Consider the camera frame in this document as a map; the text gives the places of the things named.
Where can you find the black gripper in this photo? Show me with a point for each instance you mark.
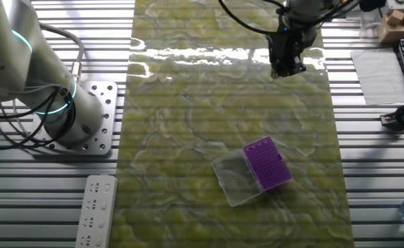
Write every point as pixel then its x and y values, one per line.
pixel 287 44

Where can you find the small wooden cube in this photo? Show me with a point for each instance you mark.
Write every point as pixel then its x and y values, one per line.
pixel 395 18

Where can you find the white paper sheet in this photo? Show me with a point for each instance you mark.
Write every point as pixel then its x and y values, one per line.
pixel 380 75

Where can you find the white device with knob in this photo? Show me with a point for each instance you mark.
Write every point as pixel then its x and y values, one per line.
pixel 399 4

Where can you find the white power strip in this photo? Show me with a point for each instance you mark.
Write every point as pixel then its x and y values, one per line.
pixel 96 213

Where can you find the clear glass beaker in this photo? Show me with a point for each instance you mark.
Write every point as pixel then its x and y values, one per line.
pixel 368 25

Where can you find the metal robot mounting plate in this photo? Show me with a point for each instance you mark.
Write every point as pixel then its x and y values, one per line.
pixel 107 117

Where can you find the green marble pattern mat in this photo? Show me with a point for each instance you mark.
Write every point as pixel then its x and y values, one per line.
pixel 188 137

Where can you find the clear plastic rack lid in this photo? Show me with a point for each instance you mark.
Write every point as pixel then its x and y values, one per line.
pixel 234 179

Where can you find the purple pipette tip rack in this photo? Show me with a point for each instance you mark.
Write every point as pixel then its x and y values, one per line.
pixel 267 163

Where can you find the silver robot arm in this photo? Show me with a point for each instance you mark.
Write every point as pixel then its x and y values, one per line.
pixel 2 51

